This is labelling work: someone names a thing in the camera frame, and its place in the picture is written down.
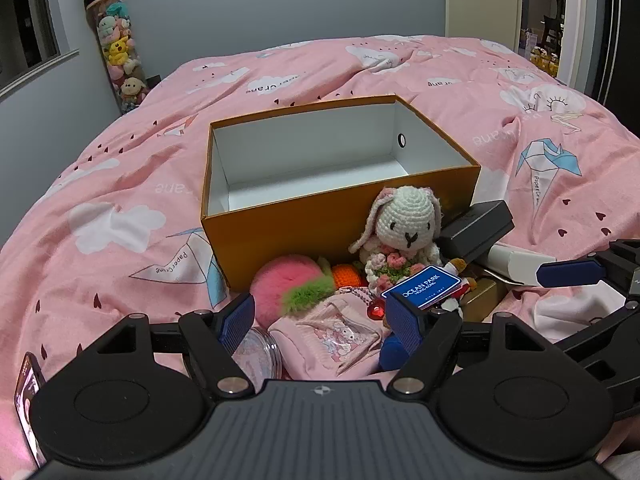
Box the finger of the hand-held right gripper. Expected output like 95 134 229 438
536 240 640 291
552 305 640 413

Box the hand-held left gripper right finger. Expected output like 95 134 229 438
382 292 551 404

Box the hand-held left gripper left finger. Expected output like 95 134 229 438
92 292 258 402

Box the blue printed card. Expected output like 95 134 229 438
381 263 463 311

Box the small plush keychain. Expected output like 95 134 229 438
435 257 481 318

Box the white rectangular box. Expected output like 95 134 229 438
487 242 556 286

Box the pink fluffy plush peach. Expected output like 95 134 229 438
249 255 336 331

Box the gold ribbed box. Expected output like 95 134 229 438
460 277 511 323

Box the pink mini backpack pouch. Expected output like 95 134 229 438
267 292 388 378

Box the orange cardboard box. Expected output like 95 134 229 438
200 94 482 293

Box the white crocheted bunny doll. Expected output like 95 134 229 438
348 186 468 293

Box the blue cloth item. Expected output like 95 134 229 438
378 335 416 373

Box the orange crochet piece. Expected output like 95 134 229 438
331 263 368 291

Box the black rectangular box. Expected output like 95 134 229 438
440 200 516 263

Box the pink printed blanket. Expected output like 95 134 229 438
0 35 640 480

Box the group of yellow jars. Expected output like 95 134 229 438
520 27 563 78

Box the smartphone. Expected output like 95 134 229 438
14 352 48 468

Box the dark wardrobe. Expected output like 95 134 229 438
582 0 640 111

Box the grey door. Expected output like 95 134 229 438
444 0 523 53

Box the tall tube of plush toys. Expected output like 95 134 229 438
87 0 151 116

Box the window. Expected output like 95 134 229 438
0 0 81 98

